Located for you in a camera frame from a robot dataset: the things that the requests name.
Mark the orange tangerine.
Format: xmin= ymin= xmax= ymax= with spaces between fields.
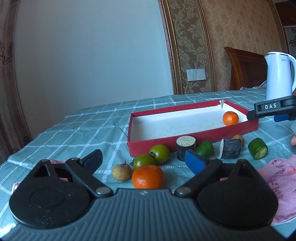
xmin=132 ymin=165 xmax=165 ymax=189
xmin=222 ymin=111 xmax=239 ymax=126

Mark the white electric kettle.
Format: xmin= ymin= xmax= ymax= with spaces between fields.
xmin=264 ymin=52 xmax=295 ymax=100

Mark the pink towel left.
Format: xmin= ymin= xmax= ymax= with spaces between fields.
xmin=11 ymin=158 xmax=70 ymax=193

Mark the pink towel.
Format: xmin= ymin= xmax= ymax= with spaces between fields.
xmin=257 ymin=155 xmax=296 ymax=225
xmin=11 ymin=158 xmax=70 ymax=193

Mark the green cucumber piece right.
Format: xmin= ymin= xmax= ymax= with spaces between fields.
xmin=248 ymin=138 xmax=268 ymax=160

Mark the green cucumber piece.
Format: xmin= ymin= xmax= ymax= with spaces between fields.
xmin=195 ymin=140 xmax=215 ymax=158
xmin=248 ymin=138 xmax=268 ymax=160

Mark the dark eggplant piece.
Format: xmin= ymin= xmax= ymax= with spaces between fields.
xmin=219 ymin=138 xmax=242 ymax=159

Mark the wooden headboard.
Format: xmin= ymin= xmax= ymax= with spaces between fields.
xmin=224 ymin=47 xmax=267 ymax=90

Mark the pink towel right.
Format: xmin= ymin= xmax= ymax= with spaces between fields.
xmin=257 ymin=155 xmax=296 ymax=225

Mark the small brown longan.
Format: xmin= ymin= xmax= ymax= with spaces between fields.
xmin=232 ymin=135 xmax=245 ymax=147

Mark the dark cylinder with cork top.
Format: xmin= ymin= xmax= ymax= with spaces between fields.
xmin=176 ymin=136 xmax=196 ymax=162

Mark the brown longan fruit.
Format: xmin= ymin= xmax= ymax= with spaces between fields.
xmin=112 ymin=162 xmax=132 ymax=182

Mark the green tomato rear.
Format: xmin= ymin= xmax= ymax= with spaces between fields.
xmin=149 ymin=144 xmax=170 ymax=165

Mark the green tomato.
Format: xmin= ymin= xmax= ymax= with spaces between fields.
xmin=130 ymin=154 xmax=156 ymax=169
xmin=149 ymin=144 xmax=170 ymax=165

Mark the green tomato front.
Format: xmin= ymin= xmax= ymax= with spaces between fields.
xmin=130 ymin=154 xmax=156 ymax=169

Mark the red cardboard box tray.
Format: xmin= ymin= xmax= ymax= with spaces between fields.
xmin=127 ymin=100 xmax=258 ymax=157

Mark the white wall switch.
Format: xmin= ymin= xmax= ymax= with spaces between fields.
xmin=186 ymin=69 xmax=206 ymax=82

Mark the ornate gold wall panel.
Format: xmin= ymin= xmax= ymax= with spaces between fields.
xmin=158 ymin=1 xmax=216 ymax=94

